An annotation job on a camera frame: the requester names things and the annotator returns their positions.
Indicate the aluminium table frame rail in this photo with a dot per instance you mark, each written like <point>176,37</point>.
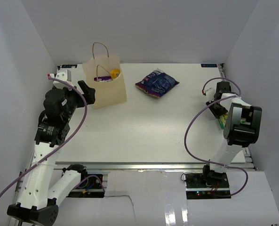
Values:
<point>147,132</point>

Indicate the purple blue snack bag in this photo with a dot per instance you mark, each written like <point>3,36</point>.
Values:
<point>157,83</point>

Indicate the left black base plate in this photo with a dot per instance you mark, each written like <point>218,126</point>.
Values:
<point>91,188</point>

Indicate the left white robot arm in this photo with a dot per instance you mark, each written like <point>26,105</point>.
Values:
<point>39,203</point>

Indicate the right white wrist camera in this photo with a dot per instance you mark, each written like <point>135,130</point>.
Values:
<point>210,92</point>

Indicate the white cardboard sheet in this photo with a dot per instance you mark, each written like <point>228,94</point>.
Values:
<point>155,198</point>

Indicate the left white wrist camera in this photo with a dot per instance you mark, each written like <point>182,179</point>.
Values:
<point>62,75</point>

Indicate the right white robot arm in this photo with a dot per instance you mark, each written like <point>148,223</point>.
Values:
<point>241,128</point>

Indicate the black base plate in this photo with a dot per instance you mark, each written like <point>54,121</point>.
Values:
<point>199,188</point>
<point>91,188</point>

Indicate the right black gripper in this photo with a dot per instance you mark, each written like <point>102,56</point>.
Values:
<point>218,114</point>

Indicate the brown M&M's packet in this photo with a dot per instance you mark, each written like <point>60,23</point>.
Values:
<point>103,78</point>

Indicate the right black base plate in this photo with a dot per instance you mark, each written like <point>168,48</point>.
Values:
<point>199,188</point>

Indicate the green snack packet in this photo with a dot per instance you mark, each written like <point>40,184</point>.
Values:
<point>222,120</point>

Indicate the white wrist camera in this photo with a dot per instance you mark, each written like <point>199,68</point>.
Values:
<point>210,92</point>
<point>62,75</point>

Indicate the beige paper bag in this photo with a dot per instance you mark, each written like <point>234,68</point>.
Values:
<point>107,93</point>

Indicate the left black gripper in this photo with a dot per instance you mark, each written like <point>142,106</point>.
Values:
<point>88,92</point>

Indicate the yellow snack wrapper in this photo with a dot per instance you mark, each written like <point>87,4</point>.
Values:
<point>115,73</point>

